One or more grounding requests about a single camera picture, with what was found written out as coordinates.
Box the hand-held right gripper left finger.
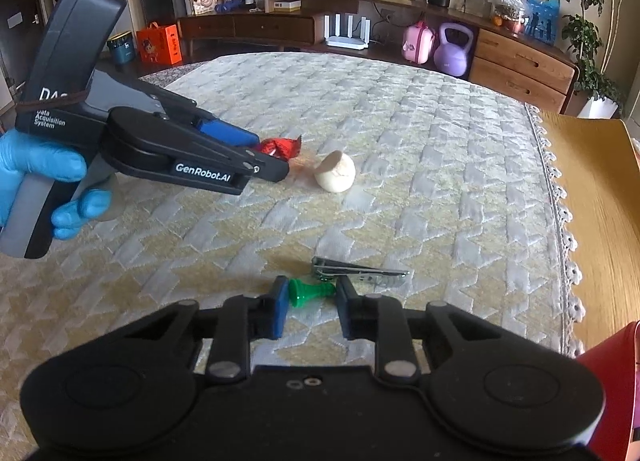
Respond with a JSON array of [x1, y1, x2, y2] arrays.
[[125, 277, 291, 385]]

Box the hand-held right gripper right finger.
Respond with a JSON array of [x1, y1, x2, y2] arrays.
[[334, 277, 503, 385]]

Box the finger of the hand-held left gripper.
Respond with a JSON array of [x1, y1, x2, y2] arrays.
[[165, 135, 291, 196], [131, 80, 262, 149]]

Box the green plastic pawn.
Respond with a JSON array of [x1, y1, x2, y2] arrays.
[[289, 278, 335, 309]]

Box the red candy wrapper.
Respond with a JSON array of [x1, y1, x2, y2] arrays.
[[257, 135, 303, 162]]

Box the red tin box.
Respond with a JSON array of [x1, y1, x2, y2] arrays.
[[575, 321, 640, 444]]

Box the person's left hand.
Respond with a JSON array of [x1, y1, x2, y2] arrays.
[[0, 131, 114, 242]]

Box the metal nail clipper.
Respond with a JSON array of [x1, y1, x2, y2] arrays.
[[311, 256, 411, 284]]

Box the teal bucket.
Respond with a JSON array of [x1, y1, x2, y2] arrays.
[[106, 31, 136, 66]]

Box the grey speckled table cover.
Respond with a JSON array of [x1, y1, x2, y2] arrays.
[[137, 61, 216, 88]]

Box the orange gift box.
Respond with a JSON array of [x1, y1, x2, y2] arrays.
[[136, 24, 182, 65]]

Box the white router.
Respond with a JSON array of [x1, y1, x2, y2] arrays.
[[324, 14, 371, 49]]

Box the small pink suitcase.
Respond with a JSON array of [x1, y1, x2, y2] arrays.
[[402, 21, 437, 64]]

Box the purple kettlebell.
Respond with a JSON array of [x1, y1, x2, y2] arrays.
[[433, 22, 475, 78]]

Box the wooden sideboard cabinet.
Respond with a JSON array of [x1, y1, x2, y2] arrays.
[[177, 0, 581, 114]]

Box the clear plastic bag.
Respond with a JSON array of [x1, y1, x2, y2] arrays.
[[487, 0, 531, 32]]

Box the white plant pot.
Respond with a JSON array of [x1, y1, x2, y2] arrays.
[[577, 96, 621, 119]]

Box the tall green houseplant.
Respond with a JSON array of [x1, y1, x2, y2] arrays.
[[555, 0, 626, 102]]

